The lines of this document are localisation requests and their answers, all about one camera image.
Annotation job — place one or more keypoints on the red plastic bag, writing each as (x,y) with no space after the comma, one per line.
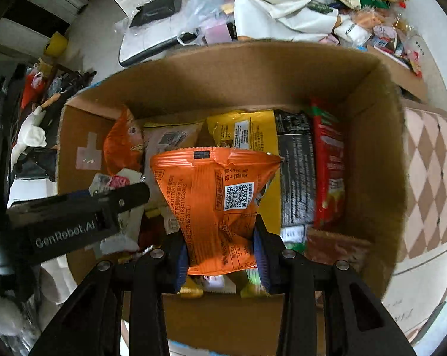
(34,87)

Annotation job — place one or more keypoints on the white goose plush toy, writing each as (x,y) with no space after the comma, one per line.
(30,133)

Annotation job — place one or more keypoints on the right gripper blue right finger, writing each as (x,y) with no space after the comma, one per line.
(355,321)

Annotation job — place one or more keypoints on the black bag on chair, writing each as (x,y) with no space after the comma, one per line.
(154,11)

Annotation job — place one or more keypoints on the white yellow snack bag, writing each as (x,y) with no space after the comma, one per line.
(160,143)

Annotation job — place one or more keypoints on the yellow bucket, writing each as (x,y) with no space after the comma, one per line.
(56,45)

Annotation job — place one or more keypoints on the white tote bag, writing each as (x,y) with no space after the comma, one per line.
(287,20)

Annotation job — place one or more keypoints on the white padded chair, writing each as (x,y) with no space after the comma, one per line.
(151,28)

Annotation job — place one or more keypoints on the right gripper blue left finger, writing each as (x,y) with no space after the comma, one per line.
(89,322)

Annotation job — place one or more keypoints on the brown snack bag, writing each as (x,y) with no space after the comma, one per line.
(326,247)

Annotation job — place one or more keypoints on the colourful candy bag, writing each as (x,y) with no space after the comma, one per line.
(253,286)

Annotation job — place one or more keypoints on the brown cardboard box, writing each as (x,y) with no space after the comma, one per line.
(220,85)

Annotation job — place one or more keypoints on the small orange snack bag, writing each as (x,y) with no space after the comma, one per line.
(124,144)

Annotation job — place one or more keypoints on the red green snack pack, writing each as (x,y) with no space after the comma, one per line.
(329,151)

